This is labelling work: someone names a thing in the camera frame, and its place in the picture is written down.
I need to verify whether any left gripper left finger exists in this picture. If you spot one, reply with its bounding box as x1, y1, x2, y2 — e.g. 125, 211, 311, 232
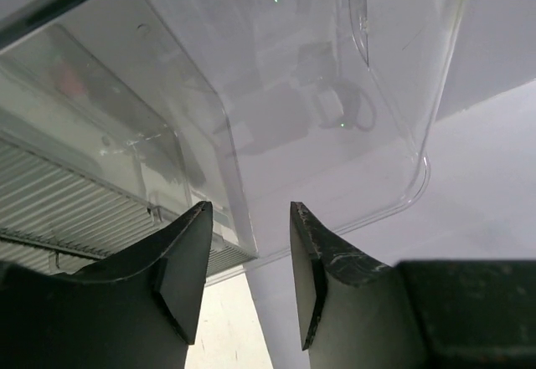
1, 202, 213, 368

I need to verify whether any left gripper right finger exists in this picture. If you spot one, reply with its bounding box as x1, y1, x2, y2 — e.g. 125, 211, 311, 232
290, 202, 535, 368

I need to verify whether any clear acrylic drawer organizer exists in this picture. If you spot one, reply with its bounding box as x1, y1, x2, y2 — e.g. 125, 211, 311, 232
1, 0, 466, 281

